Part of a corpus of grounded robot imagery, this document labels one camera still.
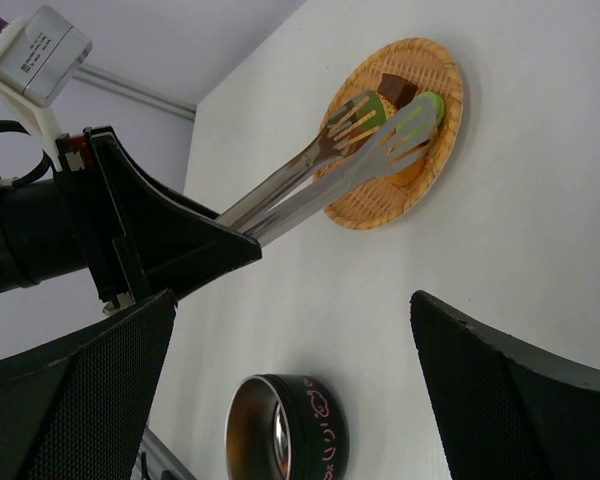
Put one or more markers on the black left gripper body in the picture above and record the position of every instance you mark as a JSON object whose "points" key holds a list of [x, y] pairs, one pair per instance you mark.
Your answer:
{"points": [[99, 224]]}

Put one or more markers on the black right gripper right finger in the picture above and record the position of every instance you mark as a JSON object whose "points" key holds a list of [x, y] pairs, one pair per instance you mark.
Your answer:
{"points": [[504, 408]]}

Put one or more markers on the round steel lunch box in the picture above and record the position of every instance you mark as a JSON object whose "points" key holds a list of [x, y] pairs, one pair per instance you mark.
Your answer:
{"points": [[283, 426]]}

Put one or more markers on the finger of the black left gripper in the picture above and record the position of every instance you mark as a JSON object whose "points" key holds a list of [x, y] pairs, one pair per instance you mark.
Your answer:
{"points": [[175, 243]]}

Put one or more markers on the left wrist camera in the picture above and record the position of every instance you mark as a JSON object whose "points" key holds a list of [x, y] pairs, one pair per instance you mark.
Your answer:
{"points": [[41, 123]]}

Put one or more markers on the orange round cookie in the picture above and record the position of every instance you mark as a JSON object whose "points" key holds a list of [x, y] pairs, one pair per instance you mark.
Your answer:
{"points": [[407, 176]]}

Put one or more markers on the woven bamboo tray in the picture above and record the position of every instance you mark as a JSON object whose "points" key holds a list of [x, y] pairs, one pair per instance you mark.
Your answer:
{"points": [[429, 65]]}

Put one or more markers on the brown chocolate cube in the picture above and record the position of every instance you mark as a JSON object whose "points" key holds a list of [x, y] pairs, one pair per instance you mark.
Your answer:
{"points": [[397, 90]]}

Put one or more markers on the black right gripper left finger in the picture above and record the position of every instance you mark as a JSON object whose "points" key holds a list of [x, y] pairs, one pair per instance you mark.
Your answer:
{"points": [[76, 407]]}

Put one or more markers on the left aluminium frame post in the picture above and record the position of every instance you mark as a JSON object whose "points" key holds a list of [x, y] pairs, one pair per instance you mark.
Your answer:
{"points": [[135, 90]]}

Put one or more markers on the stainless steel tongs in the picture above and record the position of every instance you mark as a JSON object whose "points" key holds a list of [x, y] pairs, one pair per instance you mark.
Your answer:
{"points": [[311, 180]]}

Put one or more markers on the aluminium mounting rail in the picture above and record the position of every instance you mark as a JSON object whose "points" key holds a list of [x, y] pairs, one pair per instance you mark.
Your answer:
{"points": [[155, 460]]}

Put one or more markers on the green sandwich cookie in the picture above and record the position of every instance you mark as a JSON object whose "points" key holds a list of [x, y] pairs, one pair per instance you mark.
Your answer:
{"points": [[410, 126]]}

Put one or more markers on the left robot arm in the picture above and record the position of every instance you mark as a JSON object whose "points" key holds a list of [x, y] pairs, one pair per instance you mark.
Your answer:
{"points": [[37, 242]]}

